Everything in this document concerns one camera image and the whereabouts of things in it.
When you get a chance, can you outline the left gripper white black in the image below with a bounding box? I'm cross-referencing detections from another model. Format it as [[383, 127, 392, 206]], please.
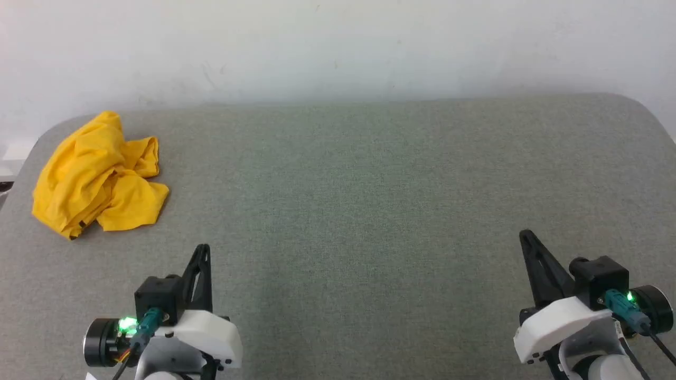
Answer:
[[83, 244, 243, 368]]

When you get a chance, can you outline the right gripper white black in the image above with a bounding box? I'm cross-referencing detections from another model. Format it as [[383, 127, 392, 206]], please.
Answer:
[[514, 229, 674, 365]]

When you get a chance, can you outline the yellow printed T-shirt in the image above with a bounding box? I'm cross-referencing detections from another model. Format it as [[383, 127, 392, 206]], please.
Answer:
[[32, 110, 170, 241]]

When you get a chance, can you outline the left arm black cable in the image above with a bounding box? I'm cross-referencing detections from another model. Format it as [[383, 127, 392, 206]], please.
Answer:
[[111, 308, 165, 380]]

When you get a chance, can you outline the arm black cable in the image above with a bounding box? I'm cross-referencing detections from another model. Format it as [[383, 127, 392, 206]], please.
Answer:
[[111, 308, 165, 380], [604, 289, 676, 380]]

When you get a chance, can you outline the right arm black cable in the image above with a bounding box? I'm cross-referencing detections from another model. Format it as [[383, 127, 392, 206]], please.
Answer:
[[604, 289, 676, 380]]

